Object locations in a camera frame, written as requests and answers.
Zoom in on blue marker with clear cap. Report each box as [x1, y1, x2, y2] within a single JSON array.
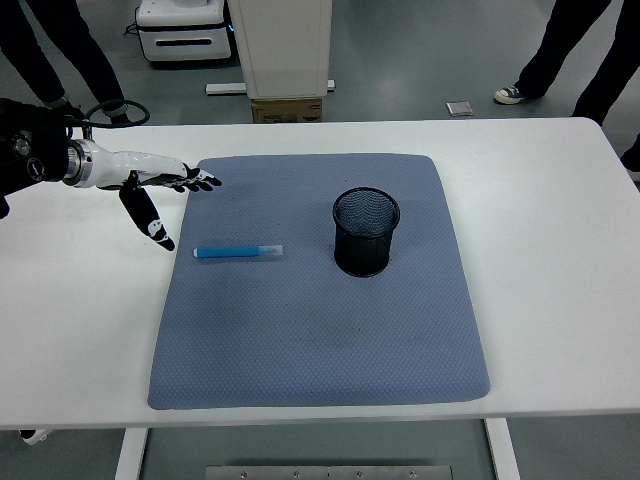
[[193, 243, 286, 261]]

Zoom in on blue-grey quilted mat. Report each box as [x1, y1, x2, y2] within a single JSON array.
[[147, 153, 492, 411]]

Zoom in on white cabinet column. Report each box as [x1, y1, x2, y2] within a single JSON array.
[[227, 0, 336, 100]]

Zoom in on white table leg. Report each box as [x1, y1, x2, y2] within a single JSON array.
[[113, 427, 150, 480], [483, 418, 521, 480]]

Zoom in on black mesh pen holder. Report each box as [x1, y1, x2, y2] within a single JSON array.
[[332, 187, 402, 279]]

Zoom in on person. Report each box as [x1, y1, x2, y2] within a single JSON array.
[[0, 0, 126, 125], [619, 134, 640, 182], [493, 0, 640, 126]]

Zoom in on brown cardboard box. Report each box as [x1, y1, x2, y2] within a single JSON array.
[[251, 97, 325, 125]]

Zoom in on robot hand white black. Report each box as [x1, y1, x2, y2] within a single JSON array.
[[91, 148, 223, 253]]

